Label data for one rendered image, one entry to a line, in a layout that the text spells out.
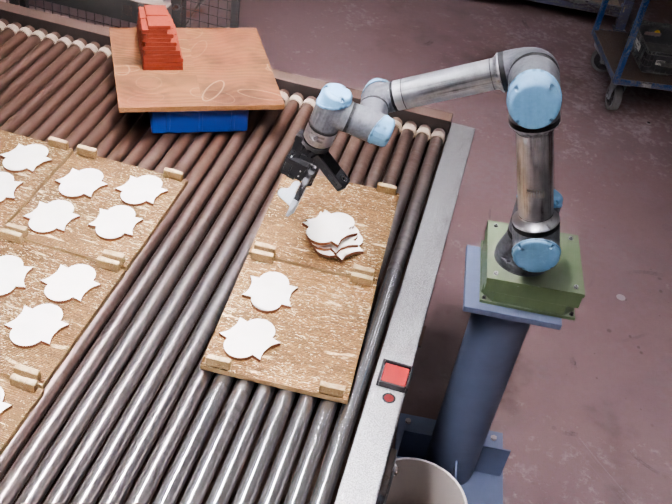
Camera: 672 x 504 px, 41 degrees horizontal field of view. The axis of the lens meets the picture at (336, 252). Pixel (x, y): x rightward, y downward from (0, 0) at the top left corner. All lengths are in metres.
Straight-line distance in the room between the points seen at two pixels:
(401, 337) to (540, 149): 0.57
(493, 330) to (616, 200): 2.20
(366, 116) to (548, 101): 0.42
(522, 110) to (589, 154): 2.95
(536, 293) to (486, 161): 2.26
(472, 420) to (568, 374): 0.86
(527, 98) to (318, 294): 0.72
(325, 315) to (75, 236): 0.69
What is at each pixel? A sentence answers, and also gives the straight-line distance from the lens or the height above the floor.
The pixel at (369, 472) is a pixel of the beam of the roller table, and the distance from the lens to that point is 1.97.
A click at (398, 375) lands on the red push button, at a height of 0.93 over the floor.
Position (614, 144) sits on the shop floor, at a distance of 5.12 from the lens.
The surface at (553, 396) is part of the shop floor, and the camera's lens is 3.53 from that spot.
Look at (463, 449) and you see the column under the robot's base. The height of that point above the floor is 0.21.
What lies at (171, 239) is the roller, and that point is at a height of 0.92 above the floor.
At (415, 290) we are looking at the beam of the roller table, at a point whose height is 0.91.
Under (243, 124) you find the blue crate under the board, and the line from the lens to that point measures 2.85.
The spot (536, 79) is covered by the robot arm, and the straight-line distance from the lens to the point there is 2.01.
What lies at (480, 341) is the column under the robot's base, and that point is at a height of 0.69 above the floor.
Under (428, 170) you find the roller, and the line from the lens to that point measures 2.82.
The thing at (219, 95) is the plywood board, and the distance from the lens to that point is 2.81.
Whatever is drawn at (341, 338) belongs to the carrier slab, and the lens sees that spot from 2.18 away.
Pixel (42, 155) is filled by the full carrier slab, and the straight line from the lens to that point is 2.70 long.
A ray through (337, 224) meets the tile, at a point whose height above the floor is 0.99.
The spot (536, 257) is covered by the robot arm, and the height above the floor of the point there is 1.13.
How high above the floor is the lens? 2.49
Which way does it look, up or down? 40 degrees down
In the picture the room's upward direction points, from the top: 10 degrees clockwise
